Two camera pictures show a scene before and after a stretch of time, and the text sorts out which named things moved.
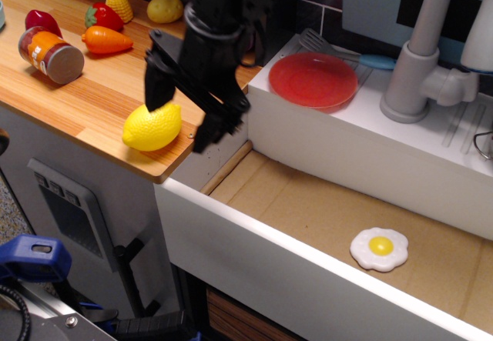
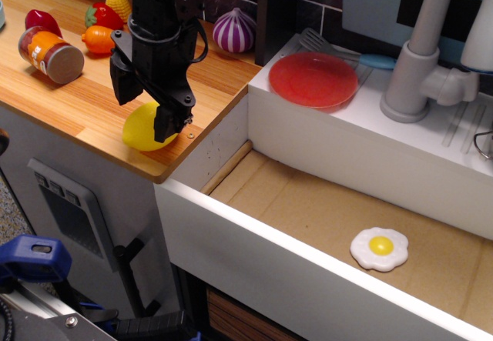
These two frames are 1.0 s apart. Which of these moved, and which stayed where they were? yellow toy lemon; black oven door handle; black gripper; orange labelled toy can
Moved: black gripper
Stayed: yellow toy lemon; orange labelled toy can; black oven door handle
